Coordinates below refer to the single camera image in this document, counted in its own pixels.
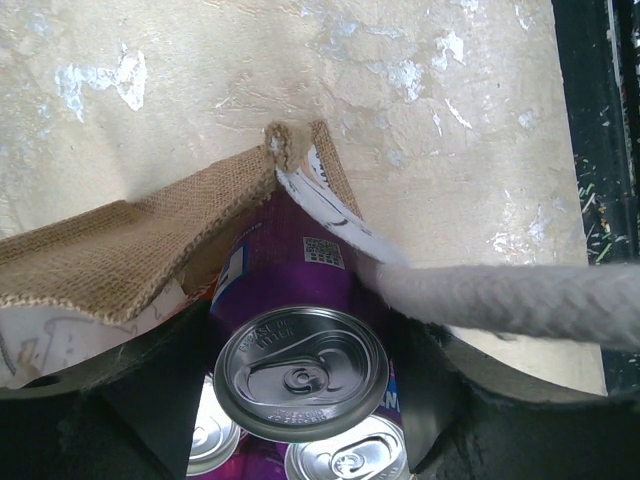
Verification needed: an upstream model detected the purple soda can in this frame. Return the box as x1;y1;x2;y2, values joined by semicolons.
210;190;389;443
284;415;412;480

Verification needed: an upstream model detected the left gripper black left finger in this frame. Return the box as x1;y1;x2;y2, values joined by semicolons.
1;301;209;479

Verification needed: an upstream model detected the red soda can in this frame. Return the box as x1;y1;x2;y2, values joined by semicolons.
186;374;241;479

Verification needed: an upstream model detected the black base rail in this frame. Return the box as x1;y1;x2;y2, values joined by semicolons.
549;0;640;396

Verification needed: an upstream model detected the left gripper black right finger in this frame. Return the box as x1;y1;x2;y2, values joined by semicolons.
387;312;639;479

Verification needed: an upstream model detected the canvas bag with rope handles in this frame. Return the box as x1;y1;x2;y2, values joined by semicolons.
1;120;639;388

